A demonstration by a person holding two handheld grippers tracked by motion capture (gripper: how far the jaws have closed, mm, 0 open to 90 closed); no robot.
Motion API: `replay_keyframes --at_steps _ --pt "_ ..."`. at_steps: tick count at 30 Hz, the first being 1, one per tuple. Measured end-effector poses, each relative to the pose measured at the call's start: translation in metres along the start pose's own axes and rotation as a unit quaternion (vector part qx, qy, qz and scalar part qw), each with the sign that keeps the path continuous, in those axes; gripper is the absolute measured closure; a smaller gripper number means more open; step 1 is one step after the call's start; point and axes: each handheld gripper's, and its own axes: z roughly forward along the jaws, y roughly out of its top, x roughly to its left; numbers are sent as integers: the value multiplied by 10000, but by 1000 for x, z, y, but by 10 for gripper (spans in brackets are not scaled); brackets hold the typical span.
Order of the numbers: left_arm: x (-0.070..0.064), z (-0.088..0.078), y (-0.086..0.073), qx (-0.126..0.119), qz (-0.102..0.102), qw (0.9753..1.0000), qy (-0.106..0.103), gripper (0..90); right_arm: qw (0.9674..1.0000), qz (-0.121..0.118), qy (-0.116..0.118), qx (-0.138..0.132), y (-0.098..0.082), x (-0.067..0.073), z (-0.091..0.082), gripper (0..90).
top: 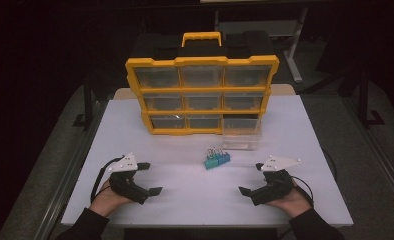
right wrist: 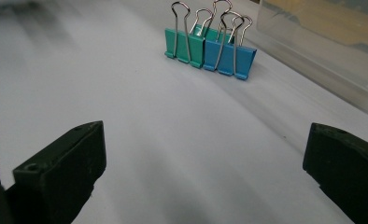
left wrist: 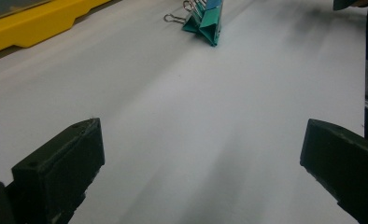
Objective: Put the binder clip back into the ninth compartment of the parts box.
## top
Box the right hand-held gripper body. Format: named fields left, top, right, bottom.
left=250, top=154, right=303, bottom=207

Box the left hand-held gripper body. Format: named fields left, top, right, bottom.
left=107, top=152, right=151, bottom=205

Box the clear plastic drawer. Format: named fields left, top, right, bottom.
left=222, top=117, right=263, bottom=151

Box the blue binder clip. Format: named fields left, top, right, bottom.
left=215, top=148, right=232, bottom=166

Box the teal binder clip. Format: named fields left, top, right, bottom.
left=203, top=153, right=220, bottom=171

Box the yellow and black organizer case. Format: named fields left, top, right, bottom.
left=124, top=31, right=281, bottom=136

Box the person's right hand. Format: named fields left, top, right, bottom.
left=264, top=179, right=313, bottom=220

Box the person's left hand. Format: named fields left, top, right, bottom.
left=88, top=179, right=137, bottom=218

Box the black metal stand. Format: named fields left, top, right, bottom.
left=356, top=64, right=387, bottom=130
left=72, top=81, right=98, bottom=132

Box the set of transparent organizer compartments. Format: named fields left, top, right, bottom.
left=133, top=65, right=273, bottom=130

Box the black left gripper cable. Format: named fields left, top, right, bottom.
left=89, top=155, right=126, bottom=205

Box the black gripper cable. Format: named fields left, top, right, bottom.
left=290, top=149, right=339, bottom=208
left=89, top=155, right=126, bottom=205

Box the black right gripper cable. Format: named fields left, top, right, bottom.
left=290, top=149, right=339, bottom=208

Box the aluminium frame rail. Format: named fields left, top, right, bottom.
left=34, top=99, right=110, bottom=240
left=343, top=96, right=394, bottom=209

